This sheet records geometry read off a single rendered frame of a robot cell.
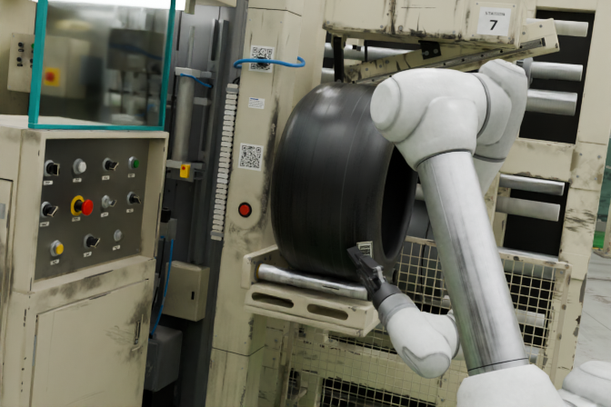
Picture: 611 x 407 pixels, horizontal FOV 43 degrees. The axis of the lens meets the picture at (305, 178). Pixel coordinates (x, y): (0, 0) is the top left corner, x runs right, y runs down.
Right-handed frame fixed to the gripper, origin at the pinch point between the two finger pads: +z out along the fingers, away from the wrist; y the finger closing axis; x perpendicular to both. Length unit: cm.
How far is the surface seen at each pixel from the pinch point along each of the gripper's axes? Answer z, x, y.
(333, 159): 15.1, 0.9, -21.2
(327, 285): 10.0, -5.2, 15.7
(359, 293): 3.5, 1.5, 16.1
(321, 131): 22.9, 1.1, -25.5
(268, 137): 46.5, -7.0, -13.6
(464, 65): 51, 61, -19
